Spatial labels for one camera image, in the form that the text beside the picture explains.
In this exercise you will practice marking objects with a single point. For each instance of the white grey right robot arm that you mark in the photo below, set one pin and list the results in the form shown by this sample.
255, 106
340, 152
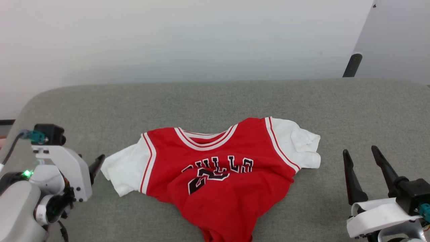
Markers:
411, 235

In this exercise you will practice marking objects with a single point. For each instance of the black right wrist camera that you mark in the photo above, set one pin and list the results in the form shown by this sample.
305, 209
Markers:
415, 193

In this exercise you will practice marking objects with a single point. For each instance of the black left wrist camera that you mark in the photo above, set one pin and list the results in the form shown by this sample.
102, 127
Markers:
50, 133

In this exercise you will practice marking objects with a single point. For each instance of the light grey panel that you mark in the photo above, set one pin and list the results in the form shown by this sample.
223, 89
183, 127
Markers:
396, 40

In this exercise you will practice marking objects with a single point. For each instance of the black post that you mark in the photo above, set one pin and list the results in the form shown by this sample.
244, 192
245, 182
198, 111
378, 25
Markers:
352, 65

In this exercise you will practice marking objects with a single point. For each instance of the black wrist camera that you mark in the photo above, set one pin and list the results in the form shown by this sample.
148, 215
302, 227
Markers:
415, 193
50, 133

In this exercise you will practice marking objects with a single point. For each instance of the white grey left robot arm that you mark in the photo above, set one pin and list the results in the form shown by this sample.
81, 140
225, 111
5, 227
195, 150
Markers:
20, 208

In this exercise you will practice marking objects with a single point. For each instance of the red white basketball jersey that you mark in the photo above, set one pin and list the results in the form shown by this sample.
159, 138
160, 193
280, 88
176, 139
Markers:
221, 191

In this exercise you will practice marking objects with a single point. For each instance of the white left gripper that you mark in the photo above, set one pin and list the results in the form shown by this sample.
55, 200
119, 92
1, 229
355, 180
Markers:
72, 171

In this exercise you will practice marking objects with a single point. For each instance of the dark skirting strip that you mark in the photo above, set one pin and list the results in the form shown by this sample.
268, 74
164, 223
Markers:
6, 122

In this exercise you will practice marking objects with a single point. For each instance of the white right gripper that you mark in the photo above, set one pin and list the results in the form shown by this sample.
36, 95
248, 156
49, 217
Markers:
379, 216

